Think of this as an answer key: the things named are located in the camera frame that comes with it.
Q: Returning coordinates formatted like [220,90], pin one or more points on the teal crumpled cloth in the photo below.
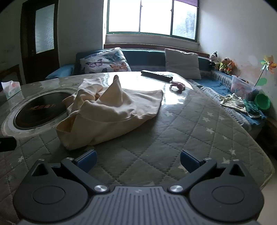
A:
[252,107]

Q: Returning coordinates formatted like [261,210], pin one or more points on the dark wooden door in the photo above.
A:
[28,54]

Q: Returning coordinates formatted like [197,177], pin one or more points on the plain grey pillow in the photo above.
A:
[182,63]

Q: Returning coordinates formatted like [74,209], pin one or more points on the pink toy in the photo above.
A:
[179,86]

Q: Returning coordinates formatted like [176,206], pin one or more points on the tissue box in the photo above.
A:
[10,89]

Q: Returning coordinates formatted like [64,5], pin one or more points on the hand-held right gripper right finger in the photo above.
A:
[189,160]

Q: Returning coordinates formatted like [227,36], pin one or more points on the cow plush toy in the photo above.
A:
[213,58]

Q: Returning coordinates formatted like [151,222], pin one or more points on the blue sofa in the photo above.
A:
[142,58]

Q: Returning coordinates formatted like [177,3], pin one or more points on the light blue cushion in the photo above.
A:
[60,72]

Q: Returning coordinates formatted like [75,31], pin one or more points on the purple curtain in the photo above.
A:
[191,2]

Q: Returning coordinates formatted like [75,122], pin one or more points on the green plastic cup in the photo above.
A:
[262,101]

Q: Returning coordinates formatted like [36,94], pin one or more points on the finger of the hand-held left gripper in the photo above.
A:
[7,144]

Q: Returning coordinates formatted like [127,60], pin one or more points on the cream garment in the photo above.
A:
[108,112]

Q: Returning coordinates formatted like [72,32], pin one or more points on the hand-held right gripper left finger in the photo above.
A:
[87,160]

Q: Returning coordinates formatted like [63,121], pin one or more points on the black remote control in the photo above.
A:
[157,75]

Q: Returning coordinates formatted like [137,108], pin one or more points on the green framed window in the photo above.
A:
[151,17]

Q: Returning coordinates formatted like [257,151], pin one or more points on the pale crumpled cloth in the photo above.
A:
[231,102]

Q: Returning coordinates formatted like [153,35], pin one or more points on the round black hot plate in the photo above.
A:
[39,112]

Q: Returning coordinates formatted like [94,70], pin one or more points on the butterfly print pillow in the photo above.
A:
[106,61]

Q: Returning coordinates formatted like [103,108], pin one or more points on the clear plastic container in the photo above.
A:
[242,87]

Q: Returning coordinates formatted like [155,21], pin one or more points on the colourful pinwheel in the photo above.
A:
[268,65]

